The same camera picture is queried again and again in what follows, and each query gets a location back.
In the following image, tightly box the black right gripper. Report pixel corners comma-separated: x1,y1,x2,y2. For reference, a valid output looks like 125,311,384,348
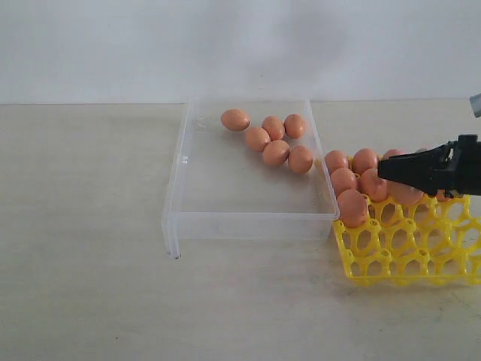
377,134,480,198

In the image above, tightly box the yellow plastic egg tray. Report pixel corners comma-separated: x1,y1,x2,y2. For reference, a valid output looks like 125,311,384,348
333,196,480,286

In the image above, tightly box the clear plastic storage box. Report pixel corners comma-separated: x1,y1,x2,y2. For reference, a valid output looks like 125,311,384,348
162,98,340,258

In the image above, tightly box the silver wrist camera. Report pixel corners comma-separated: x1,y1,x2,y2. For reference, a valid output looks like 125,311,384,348
469,93,481,118

